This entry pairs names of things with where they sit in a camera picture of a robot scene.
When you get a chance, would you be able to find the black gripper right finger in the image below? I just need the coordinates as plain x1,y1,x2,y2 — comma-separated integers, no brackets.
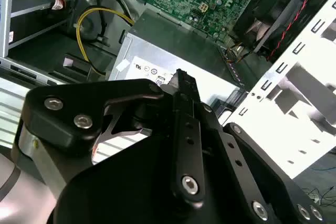
187,71,330,224

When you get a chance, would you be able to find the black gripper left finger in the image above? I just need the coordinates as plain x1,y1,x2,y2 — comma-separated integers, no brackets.
12,69,207,209

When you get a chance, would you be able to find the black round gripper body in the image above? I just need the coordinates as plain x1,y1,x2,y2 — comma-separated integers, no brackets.
47,100,253,224

